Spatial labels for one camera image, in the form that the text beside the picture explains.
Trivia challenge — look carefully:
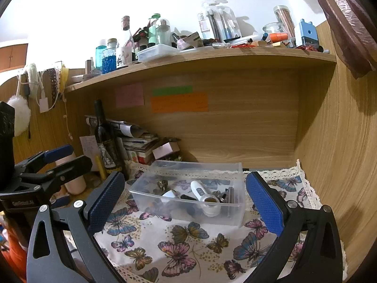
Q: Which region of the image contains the jar of blue beads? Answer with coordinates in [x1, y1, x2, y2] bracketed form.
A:
[102, 38, 119, 74]

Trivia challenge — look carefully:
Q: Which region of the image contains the white plastic lidded container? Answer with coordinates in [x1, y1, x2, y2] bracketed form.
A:
[137, 44, 180, 63]

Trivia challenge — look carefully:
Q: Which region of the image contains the pink nail polish bottle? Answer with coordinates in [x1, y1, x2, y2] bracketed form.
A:
[172, 32, 193, 51]

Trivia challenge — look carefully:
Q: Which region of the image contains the white thin cable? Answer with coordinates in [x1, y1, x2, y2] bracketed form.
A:
[63, 94, 74, 140]

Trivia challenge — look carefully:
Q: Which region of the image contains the short glass jar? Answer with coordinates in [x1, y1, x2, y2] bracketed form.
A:
[262, 22, 288, 41]

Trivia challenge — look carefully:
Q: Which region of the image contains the clear packaged brush set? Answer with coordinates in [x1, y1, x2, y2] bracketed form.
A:
[197, 0, 225, 42]
[218, 0, 242, 40]

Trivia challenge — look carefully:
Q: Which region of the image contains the brown sheer curtain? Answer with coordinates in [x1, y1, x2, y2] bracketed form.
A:
[316, 0, 377, 79]

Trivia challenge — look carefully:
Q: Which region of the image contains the yellow tube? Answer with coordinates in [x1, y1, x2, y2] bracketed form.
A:
[95, 155, 107, 181]

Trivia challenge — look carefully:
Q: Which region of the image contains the green pump bottle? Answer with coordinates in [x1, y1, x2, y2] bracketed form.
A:
[148, 13, 161, 48]

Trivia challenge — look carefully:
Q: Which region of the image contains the pink small box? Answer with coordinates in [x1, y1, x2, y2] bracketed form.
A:
[152, 142, 181, 160]

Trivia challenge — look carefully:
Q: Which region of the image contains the dark lace ribbon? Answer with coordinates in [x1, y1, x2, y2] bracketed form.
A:
[48, 68, 58, 104]

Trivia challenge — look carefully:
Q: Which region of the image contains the green sticky note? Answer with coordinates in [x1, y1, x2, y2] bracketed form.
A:
[152, 86, 194, 96]

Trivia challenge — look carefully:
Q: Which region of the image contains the tall clear tube container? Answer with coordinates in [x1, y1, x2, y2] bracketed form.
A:
[273, 5, 296, 39]

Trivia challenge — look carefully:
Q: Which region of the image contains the brown wall cabinet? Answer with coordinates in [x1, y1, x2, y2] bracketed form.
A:
[0, 43, 29, 73]

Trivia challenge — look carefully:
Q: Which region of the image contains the pink sticky note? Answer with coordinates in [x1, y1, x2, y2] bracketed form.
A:
[115, 83, 145, 108]

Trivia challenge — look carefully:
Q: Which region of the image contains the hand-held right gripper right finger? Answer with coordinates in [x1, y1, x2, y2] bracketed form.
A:
[244, 171, 344, 283]

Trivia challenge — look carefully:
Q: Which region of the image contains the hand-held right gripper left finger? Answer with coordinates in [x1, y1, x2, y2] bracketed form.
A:
[26, 171, 127, 283]

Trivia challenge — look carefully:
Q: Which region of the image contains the clear glass figure bottle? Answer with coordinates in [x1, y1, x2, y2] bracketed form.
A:
[116, 16, 134, 70]

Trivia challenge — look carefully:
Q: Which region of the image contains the clear frosted bottle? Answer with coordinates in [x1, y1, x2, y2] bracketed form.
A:
[156, 18, 172, 47]

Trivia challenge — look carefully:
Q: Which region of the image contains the white note paper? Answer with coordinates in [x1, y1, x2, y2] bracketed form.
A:
[79, 136, 100, 172]

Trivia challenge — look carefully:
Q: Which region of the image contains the orange sticky note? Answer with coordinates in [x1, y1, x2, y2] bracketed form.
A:
[151, 92, 209, 113]

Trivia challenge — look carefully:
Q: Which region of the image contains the stack of books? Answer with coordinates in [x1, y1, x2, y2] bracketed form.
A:
[121, 134, 161, 166]

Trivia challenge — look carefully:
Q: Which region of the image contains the wooden desk hutch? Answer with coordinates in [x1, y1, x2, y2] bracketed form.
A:
[0, 19, 377, 283]

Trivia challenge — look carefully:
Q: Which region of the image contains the white fluffy pompom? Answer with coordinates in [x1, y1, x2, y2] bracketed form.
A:
[6, 95, 32, 137]

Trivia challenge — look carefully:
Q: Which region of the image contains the rolled magazine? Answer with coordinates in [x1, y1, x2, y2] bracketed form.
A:
[84, 114, 146, 138]

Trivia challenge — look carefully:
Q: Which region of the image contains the metal nail clipper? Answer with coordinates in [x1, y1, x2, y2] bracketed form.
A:
[221, 186, 236, 204]

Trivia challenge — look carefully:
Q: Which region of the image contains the dark wine bottle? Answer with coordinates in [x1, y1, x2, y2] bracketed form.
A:
[94, 100, 123, 174]

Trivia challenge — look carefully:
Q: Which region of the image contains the blue pencil sharpener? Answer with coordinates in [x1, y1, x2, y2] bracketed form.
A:
[299, 19, 316, 48]

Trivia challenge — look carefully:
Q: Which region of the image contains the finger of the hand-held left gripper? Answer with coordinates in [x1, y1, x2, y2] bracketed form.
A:
[13, 144, 75, 174]
[16, 155, 94, 196]

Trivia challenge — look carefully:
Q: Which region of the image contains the yellow hanging tassel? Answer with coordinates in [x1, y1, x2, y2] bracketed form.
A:
[60, 65, 70, 91]

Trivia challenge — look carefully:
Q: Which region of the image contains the pale pink cup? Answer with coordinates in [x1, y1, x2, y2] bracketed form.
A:
[55, 153, 87, 195]

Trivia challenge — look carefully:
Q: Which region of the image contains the butterfly print tablecloth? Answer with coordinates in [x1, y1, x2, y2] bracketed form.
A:
[94, 159, 348, 283]

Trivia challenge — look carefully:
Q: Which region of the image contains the blue liquid bottle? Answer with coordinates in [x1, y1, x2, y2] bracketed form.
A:
[95, 39, 108, 72]

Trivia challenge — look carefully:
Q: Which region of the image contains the clear plastic storage box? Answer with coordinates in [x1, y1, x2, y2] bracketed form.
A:
[129, 160, 247, 227]

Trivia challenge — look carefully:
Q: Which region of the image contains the white small adapter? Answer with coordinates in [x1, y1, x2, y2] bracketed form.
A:
[163, 190, 180, 203]

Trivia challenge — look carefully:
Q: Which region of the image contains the white furry headband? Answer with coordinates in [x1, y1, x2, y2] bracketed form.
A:
[24, 63, 39, 85]

